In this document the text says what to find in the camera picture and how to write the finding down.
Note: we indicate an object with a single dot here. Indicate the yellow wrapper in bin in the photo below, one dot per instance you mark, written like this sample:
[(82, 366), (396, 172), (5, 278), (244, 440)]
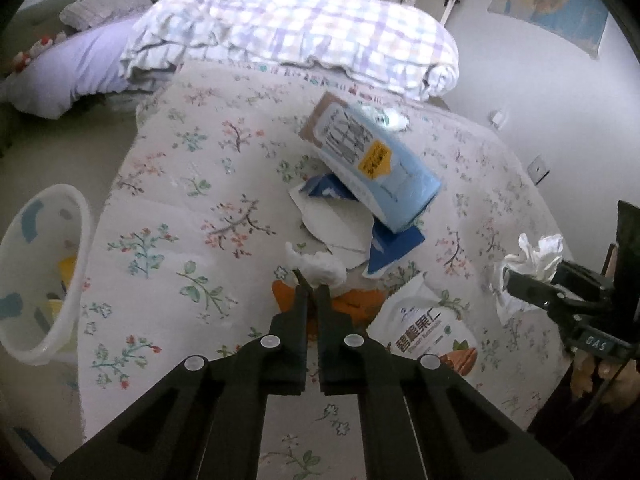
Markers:
[(55, 300)]

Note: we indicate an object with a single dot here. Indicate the floral bed sheet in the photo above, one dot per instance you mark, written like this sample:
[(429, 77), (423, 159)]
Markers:
[(294, 278)]

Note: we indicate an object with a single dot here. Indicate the orange plastic wrapper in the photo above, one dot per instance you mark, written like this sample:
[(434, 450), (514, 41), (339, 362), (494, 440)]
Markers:
[(361, 305)]

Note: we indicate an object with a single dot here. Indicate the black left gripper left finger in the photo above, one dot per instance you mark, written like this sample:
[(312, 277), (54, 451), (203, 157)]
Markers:
[(203, 419)]

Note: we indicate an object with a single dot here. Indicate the red white plush toy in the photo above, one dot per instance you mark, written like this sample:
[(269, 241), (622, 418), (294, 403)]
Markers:
[(23, 58)]

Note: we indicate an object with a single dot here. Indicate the person right hand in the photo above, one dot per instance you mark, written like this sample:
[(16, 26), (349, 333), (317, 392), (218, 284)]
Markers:
[(621, 383)]

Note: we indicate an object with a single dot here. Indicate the torn blue white paper box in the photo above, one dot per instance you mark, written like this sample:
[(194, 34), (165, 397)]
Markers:
[(334, 216)]

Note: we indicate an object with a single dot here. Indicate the white plastic trash bin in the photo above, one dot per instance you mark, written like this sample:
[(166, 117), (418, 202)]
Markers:
[(53, 225)]

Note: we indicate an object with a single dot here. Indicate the white wall socket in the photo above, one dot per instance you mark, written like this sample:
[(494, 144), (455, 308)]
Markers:
[(537, 170)]

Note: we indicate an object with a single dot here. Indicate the light blue milk carton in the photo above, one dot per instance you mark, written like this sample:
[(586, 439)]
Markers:
[(380, 171)]

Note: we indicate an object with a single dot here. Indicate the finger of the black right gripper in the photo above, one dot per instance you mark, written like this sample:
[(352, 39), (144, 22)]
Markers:
[(524, 287)]

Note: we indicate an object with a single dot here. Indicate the plaid folded quilt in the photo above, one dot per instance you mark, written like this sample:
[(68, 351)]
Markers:
[(397, 48)]

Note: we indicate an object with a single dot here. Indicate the striped grey pillow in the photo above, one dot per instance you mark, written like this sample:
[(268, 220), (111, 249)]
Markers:
[(84, 14)]

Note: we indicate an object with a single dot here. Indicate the lavender bed mattress sheet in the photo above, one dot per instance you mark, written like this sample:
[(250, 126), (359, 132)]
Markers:
[(85, 64)]

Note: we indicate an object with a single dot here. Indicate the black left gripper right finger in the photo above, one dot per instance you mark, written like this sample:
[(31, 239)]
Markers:
[(419, 418)]

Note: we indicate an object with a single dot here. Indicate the white almond snack bag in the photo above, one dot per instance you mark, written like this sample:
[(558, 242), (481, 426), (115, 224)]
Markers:
[(414, 321)]

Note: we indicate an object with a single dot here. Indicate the small white crumpled tissue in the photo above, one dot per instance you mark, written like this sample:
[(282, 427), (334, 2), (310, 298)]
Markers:
[(320, 268)]

